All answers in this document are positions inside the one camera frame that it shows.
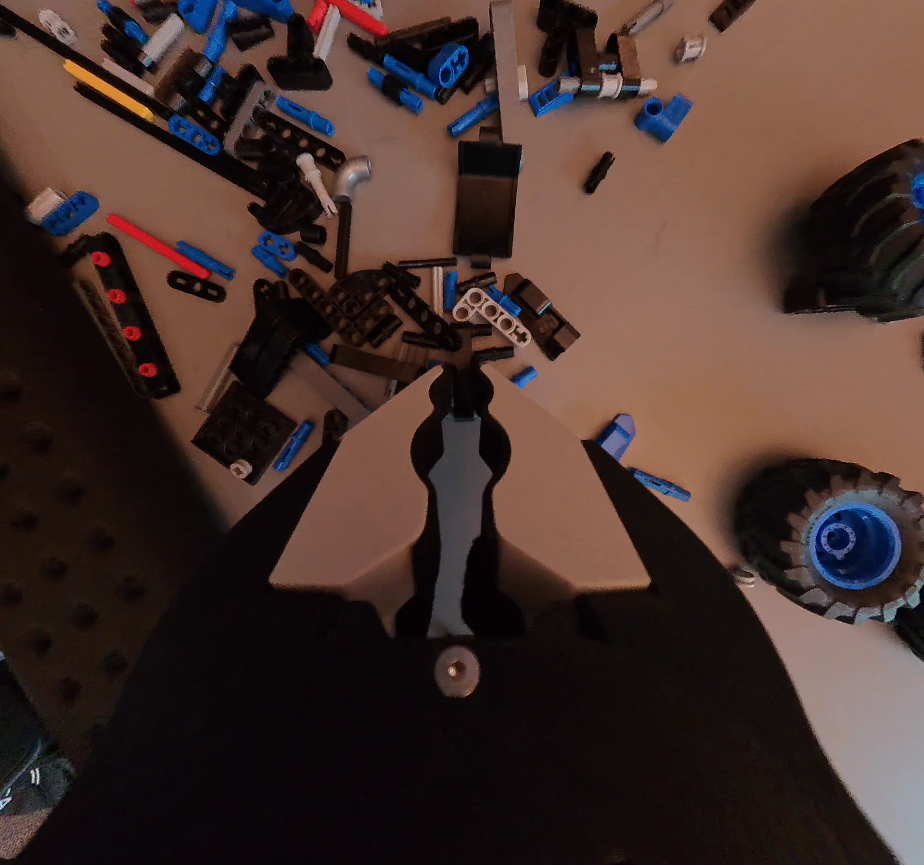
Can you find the pile of toy building pieces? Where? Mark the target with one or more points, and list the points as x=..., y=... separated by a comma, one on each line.
x=484, y=194

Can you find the yellow toy beam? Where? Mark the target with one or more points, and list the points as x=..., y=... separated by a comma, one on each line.
x=109, y=90

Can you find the grey desk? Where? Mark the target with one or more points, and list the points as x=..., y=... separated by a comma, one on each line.
x=722, y=346

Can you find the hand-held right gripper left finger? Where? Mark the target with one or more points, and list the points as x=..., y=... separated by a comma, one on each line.
x=354, y=512

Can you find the black toy wheel blue rim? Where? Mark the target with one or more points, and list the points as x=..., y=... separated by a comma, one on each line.
x=866, y=237
x=838, y=540

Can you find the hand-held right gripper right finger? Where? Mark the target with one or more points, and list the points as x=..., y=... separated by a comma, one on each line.
x=571, y=519

